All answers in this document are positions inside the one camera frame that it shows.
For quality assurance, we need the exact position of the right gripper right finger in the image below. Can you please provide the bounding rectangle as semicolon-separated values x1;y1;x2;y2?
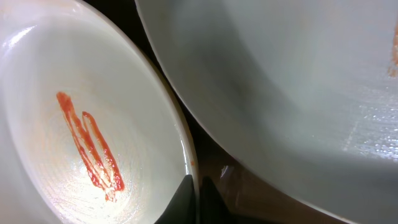
200;177;238;224

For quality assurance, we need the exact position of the large brown serving tray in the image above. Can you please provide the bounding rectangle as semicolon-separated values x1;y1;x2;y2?
87;0;339;223

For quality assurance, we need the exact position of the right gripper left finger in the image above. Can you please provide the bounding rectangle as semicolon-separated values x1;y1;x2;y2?
155;174;196;224

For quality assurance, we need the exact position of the white plate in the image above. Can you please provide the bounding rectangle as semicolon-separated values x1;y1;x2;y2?
1;1;200;223
136;0;397;223

